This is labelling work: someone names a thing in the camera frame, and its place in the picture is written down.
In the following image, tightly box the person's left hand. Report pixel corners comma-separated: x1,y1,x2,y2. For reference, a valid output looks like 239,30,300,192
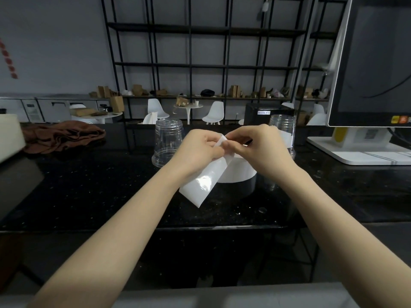
171,129,229,178

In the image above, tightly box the stainless steel counter fridge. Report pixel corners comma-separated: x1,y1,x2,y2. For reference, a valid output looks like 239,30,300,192
0,93,111,123

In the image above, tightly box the white box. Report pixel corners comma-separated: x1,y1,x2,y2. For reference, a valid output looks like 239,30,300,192
0,114,27,164

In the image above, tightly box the white label strip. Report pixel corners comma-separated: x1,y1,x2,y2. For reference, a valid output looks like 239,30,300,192
179,133,236,208

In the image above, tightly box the clear plastic cup with label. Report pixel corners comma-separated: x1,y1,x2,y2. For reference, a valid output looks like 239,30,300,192
268,114,296,161

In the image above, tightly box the person's right hand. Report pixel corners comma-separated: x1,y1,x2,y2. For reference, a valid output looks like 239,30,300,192
224,124,296,180

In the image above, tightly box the white round table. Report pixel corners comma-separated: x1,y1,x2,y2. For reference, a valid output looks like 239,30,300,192
173,103,203,125
71,110,123,124

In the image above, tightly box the white chair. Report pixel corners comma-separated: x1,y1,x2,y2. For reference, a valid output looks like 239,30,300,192
202,101,225,125
147,99,170,120
306,103,327,126

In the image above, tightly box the white label roll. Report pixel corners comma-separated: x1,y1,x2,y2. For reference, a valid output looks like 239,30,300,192
218,155,257,184

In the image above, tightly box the black label printer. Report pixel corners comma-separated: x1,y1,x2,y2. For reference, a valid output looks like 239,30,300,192
244,103,295,126

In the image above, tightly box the person's left forearm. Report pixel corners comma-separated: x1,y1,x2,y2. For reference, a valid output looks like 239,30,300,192
27,163,206,308

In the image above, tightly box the brown cloth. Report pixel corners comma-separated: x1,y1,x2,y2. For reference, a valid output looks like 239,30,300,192
21,121,106,154

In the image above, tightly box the black metal shelving unit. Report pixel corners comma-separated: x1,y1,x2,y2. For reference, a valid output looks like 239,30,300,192
100,0,349,125

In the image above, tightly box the row of brown paper bags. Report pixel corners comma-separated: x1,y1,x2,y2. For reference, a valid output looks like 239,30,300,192
89,85,120,99

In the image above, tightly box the person's right forearm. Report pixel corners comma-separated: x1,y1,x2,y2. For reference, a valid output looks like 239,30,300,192
267,163,411,308

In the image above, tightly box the white point-of-sale terminal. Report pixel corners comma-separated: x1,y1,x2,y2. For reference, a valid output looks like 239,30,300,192
307,0,411,166

